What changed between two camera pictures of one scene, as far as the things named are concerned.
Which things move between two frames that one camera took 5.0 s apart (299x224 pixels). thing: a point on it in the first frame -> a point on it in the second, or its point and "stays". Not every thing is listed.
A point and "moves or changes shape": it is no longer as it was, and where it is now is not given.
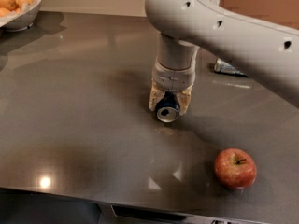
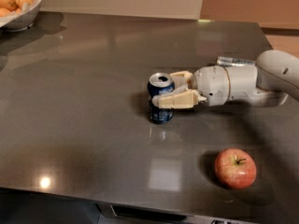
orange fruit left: (7, 2) stays
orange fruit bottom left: (4, 12) stays
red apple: (234, 168) stays
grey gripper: (172, 79) -> (212, 84)
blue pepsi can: (168, 107) moves or changes shape
